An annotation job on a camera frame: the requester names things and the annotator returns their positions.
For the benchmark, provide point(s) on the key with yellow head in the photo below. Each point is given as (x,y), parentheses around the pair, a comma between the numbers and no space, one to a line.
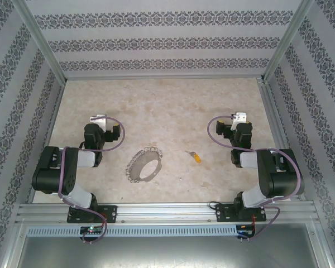
(196,159)

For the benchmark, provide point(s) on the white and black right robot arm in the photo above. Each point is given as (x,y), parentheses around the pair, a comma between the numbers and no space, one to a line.
(282,178)

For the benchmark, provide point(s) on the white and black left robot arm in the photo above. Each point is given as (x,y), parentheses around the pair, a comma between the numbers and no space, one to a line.
(72,178)

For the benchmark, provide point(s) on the small circuit board green light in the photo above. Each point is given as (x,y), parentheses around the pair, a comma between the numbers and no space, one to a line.
(92,229)

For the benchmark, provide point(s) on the grey sheet metal shelf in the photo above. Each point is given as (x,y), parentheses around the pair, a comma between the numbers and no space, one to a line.
(167,254)

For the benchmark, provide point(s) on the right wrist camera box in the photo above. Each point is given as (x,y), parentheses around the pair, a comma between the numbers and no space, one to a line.
(240,117)

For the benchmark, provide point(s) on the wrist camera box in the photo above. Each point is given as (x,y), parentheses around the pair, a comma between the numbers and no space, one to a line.
(240,117)
(100,120)

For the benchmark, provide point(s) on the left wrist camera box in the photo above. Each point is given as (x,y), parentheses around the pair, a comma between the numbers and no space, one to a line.
(100,120)

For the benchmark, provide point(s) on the aluminium floor rail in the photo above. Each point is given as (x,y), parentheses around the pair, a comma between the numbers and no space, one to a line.
(184,77)
(55,111)
(272,111)

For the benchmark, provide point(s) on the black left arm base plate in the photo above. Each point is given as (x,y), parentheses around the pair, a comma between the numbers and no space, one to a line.
(111,215)

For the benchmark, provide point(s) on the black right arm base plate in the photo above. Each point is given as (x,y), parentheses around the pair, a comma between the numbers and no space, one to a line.
(224,215)

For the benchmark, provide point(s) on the aluminium frame post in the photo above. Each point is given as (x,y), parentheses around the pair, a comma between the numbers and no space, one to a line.
(40,39)
(287,39)

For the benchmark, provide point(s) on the aluminium mounting rail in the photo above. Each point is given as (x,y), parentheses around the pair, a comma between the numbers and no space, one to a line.
(167,213)

